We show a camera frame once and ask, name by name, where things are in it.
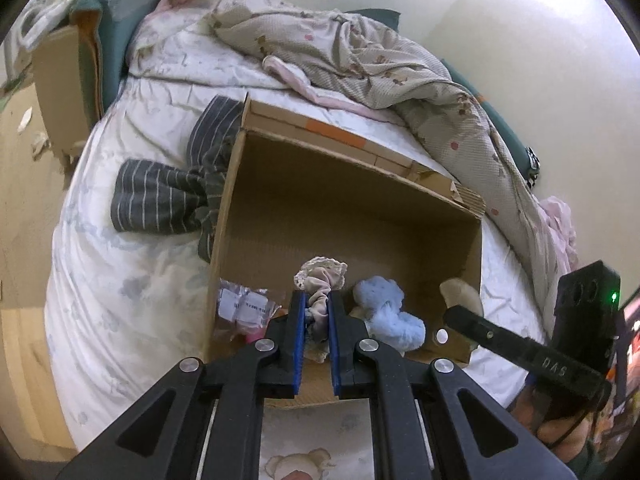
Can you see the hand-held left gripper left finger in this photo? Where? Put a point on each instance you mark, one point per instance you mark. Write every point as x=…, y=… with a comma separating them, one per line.
x=298, y=350

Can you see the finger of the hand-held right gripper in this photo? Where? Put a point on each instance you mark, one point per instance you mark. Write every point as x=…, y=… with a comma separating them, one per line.
x=490, y=332

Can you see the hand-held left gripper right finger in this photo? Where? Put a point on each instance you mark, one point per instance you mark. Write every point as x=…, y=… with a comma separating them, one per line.
x=336, y=355

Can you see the pink rubber duck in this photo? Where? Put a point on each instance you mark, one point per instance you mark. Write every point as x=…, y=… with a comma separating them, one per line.
x=255, y=335

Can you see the white fluffy scrunchie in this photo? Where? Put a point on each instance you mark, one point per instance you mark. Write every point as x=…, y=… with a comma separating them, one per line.
x=462, y=295

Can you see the blue fluffy scrunchie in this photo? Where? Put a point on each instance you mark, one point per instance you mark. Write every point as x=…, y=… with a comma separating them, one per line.
x=387, y=310

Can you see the clear labelled plastic packet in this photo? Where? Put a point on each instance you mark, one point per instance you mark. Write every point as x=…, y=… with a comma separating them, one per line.
x=245, y=305

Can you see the cream lace scrunchie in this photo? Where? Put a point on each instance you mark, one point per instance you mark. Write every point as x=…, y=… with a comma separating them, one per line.
x=322, y=280

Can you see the cardboard box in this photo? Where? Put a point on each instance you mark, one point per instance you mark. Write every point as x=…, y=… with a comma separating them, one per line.
x=350, y=200

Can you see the person's right hand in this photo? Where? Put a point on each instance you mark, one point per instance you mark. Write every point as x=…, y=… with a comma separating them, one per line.
x=560, y=435

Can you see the pink cloth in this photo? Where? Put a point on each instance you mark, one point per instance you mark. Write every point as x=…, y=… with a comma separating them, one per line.
x=560, y=230

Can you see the white floral bed sheet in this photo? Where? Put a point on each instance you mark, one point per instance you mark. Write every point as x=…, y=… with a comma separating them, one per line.
x=130, y=285

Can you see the grey striped garment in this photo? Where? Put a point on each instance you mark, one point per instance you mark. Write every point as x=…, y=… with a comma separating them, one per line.
x=160, y=200

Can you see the teal cushion with buckle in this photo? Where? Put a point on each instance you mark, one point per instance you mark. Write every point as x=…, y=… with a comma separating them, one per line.
x=495, y=115

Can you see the beige printed quilt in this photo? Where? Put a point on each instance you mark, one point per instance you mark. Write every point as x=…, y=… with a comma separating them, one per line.
x=400, y=70

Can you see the crumpled white tissue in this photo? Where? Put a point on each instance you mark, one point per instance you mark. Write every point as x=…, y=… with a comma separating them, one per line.
x=40, y=146
x=25, y=120

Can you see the teal pillow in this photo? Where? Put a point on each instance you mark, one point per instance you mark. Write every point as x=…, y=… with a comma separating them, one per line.
x=372, y=16
x=112, y=35

